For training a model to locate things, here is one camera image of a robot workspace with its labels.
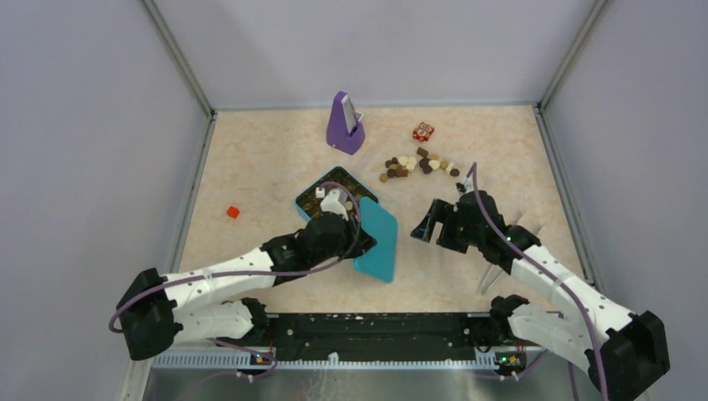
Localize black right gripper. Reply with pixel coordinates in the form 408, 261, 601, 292
412, 199, 483, 254

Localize teal chocolate box with tray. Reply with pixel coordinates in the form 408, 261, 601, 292
295, 166, 381, 221

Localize teal box lid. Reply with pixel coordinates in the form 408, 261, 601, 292
353, 197, 398, 284

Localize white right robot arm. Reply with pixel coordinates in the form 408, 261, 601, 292
410, 190, 670, 400

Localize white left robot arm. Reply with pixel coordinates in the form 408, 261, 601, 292
109, 182, 377, 361

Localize red small candy box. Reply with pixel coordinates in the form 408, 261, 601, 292
412, 122, 435, 143

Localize purple phone stand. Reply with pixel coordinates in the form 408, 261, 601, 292
326, 91, 366, 155

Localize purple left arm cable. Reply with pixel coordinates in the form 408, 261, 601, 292
108, 181, 363, 383

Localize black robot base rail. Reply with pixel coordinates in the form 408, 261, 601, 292
237, 309, 546, 372

